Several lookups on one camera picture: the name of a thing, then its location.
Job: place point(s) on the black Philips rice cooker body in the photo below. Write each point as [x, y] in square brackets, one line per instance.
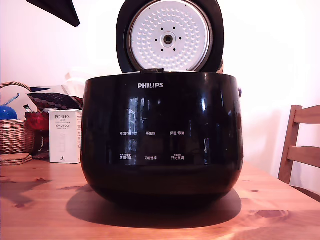
[162, 150]

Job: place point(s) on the woven wicker basket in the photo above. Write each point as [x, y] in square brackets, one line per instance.
[15, 137]

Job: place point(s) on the white Porlex box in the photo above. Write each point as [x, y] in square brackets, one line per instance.
[65, 140]

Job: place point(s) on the blue plastic stick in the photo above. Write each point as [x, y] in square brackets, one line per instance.
[12, 99]

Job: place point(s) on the red glass bowl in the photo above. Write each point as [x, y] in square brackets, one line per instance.
[37, 121]

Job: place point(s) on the tan round object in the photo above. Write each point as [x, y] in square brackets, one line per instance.
[221, 67]

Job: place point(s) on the dark dotted patterned cloth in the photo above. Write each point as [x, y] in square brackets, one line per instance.
[52, 100]

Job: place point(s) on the white plastic object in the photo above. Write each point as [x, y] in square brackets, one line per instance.
[73, 82]

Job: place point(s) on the wooden chair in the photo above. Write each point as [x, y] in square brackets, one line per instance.
[297, 152]

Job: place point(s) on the black rice cooker lid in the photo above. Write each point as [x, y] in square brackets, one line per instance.
[170, 40]

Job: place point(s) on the cork coaster stack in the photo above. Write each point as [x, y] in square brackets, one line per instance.
[15, 160]

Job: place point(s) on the blue round ball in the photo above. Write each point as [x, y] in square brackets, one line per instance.
[7, 113]

